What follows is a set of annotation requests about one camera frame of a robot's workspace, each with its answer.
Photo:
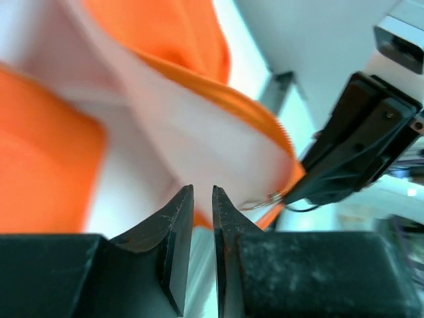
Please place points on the orange zip jacket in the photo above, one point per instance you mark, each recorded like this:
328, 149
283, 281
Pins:
108, 108

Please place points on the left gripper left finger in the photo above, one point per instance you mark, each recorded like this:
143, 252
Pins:
140, 273

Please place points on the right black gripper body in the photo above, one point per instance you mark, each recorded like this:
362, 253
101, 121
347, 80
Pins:
368, 131

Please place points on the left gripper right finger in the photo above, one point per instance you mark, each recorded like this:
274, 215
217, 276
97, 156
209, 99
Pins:
306, 274

